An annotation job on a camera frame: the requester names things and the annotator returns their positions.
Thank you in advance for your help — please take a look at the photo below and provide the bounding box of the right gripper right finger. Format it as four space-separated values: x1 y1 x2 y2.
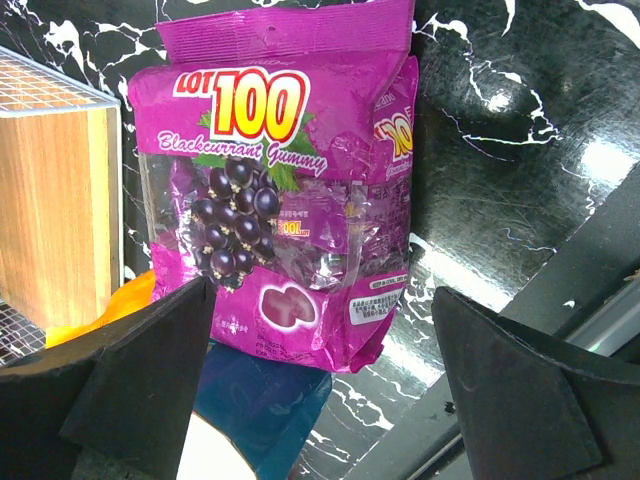
432 287 639 479

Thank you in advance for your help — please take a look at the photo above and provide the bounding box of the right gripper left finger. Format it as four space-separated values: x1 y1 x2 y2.
1 278 216 479

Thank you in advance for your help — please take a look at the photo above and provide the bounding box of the yellow mango candy bag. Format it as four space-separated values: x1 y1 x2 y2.
45 270 155 349

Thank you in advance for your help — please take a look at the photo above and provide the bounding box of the right purple candy bag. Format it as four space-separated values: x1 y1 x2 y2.
129 1 419 373

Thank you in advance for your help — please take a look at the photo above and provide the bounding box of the blue white cup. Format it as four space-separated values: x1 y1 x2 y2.
177 342 332 479

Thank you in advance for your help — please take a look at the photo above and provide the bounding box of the white wire wooden shelf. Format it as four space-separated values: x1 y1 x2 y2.
1 49 124 364

